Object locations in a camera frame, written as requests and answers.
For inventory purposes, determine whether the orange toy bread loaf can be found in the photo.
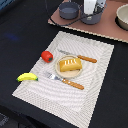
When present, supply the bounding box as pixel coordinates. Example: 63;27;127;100
59;58;82;72

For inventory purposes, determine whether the red toy bell pepper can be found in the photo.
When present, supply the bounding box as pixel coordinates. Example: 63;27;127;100
41;51;53;63

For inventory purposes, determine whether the yellow toy banana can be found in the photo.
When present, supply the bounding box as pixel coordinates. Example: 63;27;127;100
16;73;38;82

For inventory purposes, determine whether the large grey pot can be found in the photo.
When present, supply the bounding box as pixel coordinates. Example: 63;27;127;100
80;7;103;25

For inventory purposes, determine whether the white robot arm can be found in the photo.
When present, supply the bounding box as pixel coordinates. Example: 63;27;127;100
83;0;106;14

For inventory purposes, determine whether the white striped placemat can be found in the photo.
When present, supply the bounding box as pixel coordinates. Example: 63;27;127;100
13;31;114;128

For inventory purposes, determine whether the round beige plate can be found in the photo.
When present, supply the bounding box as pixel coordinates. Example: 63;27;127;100
55;55;82;79

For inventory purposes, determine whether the small grey pot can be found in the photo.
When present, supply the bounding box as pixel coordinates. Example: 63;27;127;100
59;2;79;20

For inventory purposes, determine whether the pink wooden board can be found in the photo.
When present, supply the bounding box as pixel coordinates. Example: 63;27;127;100
51;1;128;43

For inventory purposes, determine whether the cream bowl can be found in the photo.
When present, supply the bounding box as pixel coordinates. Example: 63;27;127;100
116;4;128;30

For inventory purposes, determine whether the fork with wooden handle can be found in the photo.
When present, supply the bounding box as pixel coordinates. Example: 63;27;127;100
44;72;84;90

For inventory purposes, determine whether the knife with wooden handle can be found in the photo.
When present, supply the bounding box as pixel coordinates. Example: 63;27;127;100
58;49;97;63

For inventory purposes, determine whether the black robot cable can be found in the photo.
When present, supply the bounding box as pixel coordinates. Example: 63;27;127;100
43;0;101;26

